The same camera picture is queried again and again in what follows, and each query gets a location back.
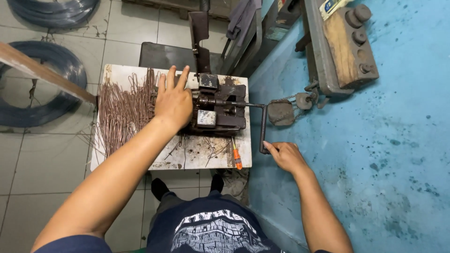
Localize person's right hand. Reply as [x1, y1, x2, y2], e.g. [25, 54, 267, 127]
[263, 141, 312, 175]

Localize person's left hand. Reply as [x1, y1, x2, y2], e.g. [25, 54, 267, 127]
[154, 65, 194, 133]

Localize dark metal crank handle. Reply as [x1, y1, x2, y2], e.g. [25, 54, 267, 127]
[197, 97, 272, 155]

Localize pile of bent copper wires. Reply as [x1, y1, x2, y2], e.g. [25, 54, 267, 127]
[79, 68, 162, 159]

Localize dark grey metal plate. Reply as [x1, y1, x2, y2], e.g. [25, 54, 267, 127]
[139, 42, 225, 75]

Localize stained white work table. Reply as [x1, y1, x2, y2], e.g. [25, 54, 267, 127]
[90, 64, 253, 172]

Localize dirty rag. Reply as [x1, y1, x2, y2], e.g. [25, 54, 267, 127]
[214, 168, 250, 205]

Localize round rusty metal pulley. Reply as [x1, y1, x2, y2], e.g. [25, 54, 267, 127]
[295, 92, 314, 110]

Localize person's black right shoe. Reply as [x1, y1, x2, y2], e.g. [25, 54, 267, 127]
[210, 174, 225, 194]

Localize person's black shoe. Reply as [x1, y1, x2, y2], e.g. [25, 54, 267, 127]
[210, 174, 225, 194]
[151, 178, 171, 202]

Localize rusty upright metal lever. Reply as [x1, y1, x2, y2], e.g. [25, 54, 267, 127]
[188, 11, 212, 75]

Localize person's black left shoe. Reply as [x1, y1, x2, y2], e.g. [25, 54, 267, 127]
[151, 178, 171, 202]

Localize dark blue printed shirt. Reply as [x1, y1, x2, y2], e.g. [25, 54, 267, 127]
[33, 191, 284, 253]

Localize grey hanging cloth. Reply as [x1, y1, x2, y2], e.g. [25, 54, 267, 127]
[226, 0, 263, 47]

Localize wooden block with bolts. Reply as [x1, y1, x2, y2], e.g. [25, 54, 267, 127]
[323, 4, 380, 90]

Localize wooden plank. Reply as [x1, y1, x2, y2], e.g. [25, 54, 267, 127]
[0, 42, 98, 106]

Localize crumpled paper packet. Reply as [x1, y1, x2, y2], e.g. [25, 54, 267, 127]
[319, 0, 353, 22]

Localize rusty metal weight on chain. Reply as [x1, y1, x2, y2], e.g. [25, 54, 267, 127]
[267, 99, 296, 127]

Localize orange handled screwdriver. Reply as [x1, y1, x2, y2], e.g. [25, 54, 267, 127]
[231, 137, 243, 171]

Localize rusty wire bending machine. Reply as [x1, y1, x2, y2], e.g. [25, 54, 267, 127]
[181, 72, 248, 138]

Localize loose bent wire scraps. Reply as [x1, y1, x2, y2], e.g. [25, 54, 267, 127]
[165, 135, 233, 169]

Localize grey metal frame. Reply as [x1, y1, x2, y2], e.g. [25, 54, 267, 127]
[220, 0, 303, 77]

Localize grey metal machine bracket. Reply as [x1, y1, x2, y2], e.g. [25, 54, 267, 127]
[295, 0, 356, 97]

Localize large coil of dark wire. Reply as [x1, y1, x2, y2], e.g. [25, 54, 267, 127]
[0, 41, 88, 128]
[6, 0, 101, 29]

